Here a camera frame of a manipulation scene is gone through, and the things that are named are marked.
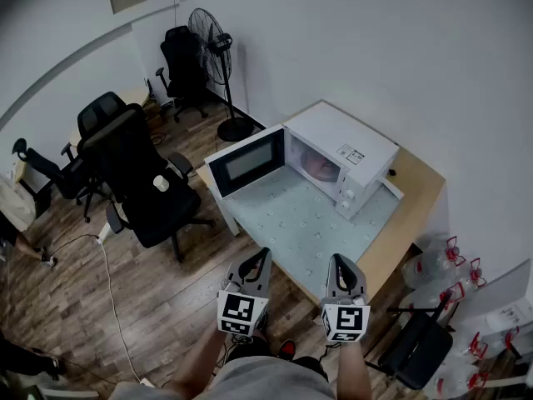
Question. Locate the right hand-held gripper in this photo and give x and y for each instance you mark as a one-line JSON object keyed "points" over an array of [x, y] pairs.
{"points": [[345, 319]]}

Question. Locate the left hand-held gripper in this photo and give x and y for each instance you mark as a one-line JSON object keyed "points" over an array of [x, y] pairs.
{"points": [[241, 311]]}

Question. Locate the white microwave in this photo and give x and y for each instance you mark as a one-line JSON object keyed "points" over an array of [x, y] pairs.
{"points": [[333, 131]]}

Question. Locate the person's left forearm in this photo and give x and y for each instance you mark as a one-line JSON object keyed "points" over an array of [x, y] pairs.
{"points": [[195, 365]]}

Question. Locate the person's right forearm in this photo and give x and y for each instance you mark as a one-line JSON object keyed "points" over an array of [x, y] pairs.
{"points": [[354, 373]]}

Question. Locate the white paper cup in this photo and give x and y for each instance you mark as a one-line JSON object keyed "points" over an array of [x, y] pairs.
{"points": [[161, 183]]}

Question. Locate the pale patterned table mat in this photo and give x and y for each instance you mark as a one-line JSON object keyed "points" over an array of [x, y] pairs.
{"points": [[300, 219]]}

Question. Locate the person's black shorts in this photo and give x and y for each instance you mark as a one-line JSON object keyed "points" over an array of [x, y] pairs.
{"points": [[245, 348]]}

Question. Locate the red and black shoe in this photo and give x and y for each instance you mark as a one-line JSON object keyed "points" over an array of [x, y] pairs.
{"points": [[287, 348]]}

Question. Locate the pile of clear water jugs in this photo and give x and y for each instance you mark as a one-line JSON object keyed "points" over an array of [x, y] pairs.
{"points": [[429, 265]]}

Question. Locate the black folding chair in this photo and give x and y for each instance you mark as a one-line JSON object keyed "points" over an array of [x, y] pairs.
{"points": [[420, 348]]}

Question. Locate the person's grey shirt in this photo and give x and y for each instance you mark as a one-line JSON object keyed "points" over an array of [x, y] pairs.
{"points": [[270, 381]]}

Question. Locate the small black plug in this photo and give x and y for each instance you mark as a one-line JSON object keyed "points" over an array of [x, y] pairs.
{"points": [[392, 173]]}

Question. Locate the large black office chair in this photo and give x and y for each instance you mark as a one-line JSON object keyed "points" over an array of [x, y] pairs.
{"points": [[154, 206]]}

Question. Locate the black standing fan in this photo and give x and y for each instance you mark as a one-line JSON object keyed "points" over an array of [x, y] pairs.
{"points": [[234, 131]]}

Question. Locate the white cardboard box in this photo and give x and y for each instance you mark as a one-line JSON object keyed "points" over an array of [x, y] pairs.
{"points": [[499, 290]]}

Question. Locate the black mesh headrest office chair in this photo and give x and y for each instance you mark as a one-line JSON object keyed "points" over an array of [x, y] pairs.
{"points": [[100, 113]]}

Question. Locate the black high-back office chair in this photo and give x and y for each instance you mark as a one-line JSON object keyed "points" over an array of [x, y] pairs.
{"points": [[183, 61]]}

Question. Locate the black reclined office chair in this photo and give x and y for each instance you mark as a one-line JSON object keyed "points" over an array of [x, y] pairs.
{"points": [[46, 167]]}

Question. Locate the beige bag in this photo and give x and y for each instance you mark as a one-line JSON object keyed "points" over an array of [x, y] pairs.
{"points": [[16, 202]]}

